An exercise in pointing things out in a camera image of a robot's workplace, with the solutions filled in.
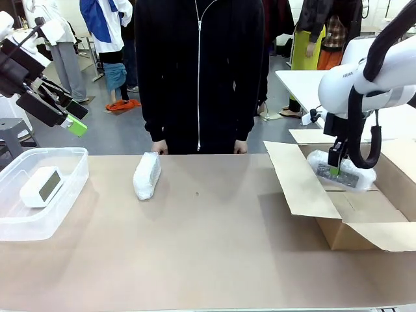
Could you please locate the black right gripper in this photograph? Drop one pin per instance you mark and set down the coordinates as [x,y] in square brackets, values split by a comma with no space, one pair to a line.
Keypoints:
[336,128]

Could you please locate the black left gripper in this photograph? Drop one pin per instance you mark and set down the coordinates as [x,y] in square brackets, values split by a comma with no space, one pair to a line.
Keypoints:
[18,70]

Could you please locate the black bubble-wrapped clock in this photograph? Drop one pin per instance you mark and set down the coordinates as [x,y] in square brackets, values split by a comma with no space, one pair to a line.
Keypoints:
[354,180]

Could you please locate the white digital clock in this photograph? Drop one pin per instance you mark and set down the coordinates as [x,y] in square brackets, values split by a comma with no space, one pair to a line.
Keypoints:
[35,188]

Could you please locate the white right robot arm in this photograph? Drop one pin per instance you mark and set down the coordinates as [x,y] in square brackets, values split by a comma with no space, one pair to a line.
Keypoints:
[338,84]

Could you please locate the white bubble-wrapped clock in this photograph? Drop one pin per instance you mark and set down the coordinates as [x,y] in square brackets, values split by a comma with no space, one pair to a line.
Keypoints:
[148,177]

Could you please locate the person's left hand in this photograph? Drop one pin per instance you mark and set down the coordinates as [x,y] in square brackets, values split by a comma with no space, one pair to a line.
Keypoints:
[242,147]

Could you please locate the person's right hand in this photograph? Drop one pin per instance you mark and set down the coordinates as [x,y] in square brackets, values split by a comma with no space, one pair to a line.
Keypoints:
[159,148]

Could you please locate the mannequin white shirt grey trousers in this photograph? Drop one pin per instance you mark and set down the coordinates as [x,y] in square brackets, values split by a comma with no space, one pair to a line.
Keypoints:
[66,65]

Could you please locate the grey stool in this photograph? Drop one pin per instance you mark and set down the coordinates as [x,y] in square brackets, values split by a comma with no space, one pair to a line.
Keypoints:
[13,128]

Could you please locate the brown cardboard box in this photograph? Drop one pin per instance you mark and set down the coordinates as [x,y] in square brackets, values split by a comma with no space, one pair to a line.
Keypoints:
[344,208]

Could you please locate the blue denim bundle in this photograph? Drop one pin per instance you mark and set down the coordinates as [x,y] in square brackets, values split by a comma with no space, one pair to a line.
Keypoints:
[115,76]

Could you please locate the orange cloth on floor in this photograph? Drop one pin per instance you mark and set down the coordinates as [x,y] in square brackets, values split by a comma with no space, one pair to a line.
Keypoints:
[122,104]

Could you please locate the clear plastic bin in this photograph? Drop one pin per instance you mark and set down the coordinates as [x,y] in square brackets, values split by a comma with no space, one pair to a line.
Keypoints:
[70,195]

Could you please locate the blue and white garment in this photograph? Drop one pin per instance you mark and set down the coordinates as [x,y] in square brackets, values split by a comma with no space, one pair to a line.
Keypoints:
[104,22]

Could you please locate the orange garment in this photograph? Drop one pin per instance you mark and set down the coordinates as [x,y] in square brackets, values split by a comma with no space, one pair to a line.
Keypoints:
[330,60]

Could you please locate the yellow apron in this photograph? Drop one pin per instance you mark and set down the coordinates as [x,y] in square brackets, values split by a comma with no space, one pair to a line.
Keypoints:
[304,48]

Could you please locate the plaid garment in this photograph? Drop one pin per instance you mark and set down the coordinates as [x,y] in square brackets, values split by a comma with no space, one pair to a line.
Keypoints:
[334,31]

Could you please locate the dark jacket figure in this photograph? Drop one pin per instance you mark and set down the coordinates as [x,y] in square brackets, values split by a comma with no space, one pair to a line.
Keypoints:
[317,16]

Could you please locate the person in black hoodie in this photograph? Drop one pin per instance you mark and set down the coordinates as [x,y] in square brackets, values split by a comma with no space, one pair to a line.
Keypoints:
[198,65]

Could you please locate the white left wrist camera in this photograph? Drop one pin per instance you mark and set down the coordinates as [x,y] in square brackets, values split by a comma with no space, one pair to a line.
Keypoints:
[53,32]

